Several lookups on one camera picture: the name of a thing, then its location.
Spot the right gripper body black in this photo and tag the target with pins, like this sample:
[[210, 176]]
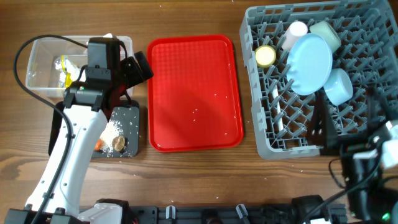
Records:
[[349, 143]]

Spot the yellow plastic cup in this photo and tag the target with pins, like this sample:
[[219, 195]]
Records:
[[265, 56]]

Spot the clear plastic bin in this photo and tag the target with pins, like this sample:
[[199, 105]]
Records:
[[41, 77]]

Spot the black waste tray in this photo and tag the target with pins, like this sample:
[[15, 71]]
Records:
[[130, 124]]

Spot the white rice pile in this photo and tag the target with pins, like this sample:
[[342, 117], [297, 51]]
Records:
[[110, 133]]

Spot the grey dishwasher rack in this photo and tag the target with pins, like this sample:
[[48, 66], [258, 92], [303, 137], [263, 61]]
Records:
[[368, 32]]

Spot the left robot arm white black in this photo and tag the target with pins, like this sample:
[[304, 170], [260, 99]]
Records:
[[88, 106]]

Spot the yellow foil wrapper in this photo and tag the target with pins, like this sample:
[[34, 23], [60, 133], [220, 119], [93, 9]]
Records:
[[67, 68]]

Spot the light blue bowl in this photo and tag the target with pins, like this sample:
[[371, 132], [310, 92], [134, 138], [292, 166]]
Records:
[[338, 87]]

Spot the pink plastic cup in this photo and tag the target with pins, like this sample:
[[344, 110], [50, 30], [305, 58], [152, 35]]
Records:
[[294, 32]]

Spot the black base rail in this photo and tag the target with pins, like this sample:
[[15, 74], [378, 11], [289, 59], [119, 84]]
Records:
[[275, 213]]

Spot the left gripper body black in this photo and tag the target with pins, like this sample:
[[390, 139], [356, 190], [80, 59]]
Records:
[[130, 74]]

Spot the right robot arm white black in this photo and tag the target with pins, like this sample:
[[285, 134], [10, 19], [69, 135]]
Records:
[[370, 201]]

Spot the white napkin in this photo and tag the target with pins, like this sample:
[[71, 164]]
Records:
[[75, 74]]

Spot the white plastic spoon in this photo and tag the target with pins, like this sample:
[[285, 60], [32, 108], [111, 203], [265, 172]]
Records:
[[275, 95]]

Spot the brown mushroom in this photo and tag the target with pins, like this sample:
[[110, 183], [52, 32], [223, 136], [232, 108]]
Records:
[[118, 143]]

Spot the red plastic tray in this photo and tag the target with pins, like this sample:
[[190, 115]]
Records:
[[193, 97]]

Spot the orange carrot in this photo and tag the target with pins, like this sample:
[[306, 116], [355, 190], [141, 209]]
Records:
[[99, 145]]

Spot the green bowl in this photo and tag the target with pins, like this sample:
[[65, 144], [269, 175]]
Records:
[[325, 30]]

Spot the light blue plate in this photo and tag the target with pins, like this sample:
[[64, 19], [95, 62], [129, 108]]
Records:
[[310, 62]]

